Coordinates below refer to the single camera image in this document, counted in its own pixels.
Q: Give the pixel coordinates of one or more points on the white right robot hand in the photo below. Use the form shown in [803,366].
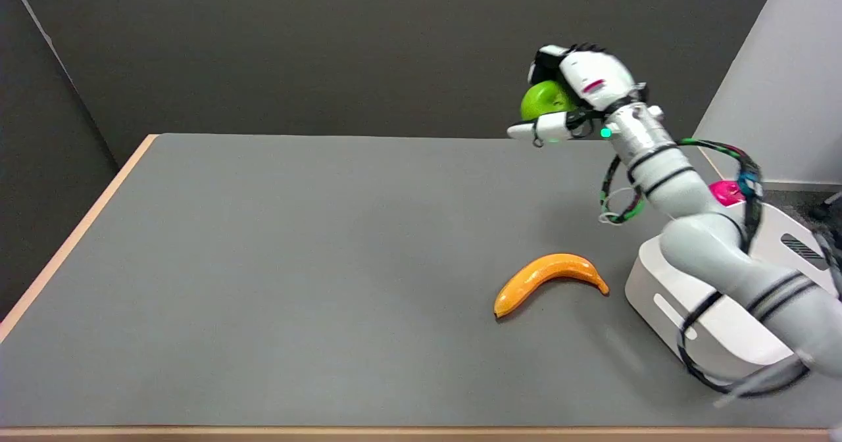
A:
[595,77]

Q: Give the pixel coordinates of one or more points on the green apple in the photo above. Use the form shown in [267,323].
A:
[543,100]

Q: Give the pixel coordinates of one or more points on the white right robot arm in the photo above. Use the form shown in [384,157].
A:
[697,231]

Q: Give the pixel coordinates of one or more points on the white box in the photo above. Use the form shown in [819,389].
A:
[717,323]

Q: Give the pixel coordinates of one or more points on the pink object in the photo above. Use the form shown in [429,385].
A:
[727,193]

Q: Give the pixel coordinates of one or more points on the orange banana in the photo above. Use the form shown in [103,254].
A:
[543,277]

